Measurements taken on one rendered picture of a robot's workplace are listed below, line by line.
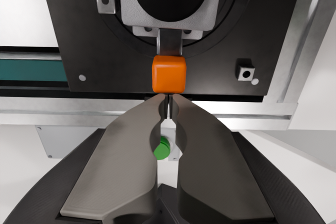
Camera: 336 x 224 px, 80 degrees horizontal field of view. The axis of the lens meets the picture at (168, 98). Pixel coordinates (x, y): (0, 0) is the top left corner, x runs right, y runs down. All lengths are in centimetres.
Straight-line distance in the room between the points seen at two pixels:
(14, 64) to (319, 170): 63
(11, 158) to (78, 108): 34
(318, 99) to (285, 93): 18
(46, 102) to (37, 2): 12
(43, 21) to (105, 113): 14
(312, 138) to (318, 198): 124
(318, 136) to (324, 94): 149
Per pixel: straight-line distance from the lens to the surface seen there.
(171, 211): 52
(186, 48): 20
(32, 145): 54
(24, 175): 64
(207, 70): 23
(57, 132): 34
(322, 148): 205
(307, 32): 27
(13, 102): 33
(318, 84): 45
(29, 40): 33
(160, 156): 31
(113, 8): 18
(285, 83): 29
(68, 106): 30
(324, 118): 50
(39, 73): 31
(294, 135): 184
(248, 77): 24
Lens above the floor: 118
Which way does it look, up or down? 59 degrees down
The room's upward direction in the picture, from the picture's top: 179 degrees counter-clockwise
